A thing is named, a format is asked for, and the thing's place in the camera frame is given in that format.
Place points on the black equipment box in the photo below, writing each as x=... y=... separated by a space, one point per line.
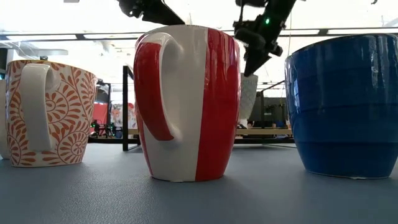
x=273 y=112

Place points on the red panel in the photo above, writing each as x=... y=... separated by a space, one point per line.
x=100 y=113

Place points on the blue ribbed mug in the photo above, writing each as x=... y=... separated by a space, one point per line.
x=342 y=109

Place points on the black equipment green light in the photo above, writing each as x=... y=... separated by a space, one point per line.
x=104 y=130

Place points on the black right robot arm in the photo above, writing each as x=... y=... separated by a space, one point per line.
x=283 y=7

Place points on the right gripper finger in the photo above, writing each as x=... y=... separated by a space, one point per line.
x=253 y=63

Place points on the orange leaf pattern mug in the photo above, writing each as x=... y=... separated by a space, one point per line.
x=71 y=118

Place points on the red white striped mug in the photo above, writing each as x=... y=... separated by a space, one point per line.
x=217 y=109

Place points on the colourful printed banner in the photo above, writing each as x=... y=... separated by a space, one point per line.
x=118 y=115

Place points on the black metal rack frame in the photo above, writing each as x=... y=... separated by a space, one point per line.
x=109 y=102

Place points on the grey blue table mat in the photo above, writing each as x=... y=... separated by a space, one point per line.
x=264 y=193

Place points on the white textured mug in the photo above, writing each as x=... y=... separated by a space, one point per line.
x=248 y=96

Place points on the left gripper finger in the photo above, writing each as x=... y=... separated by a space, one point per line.
x=164 y=15

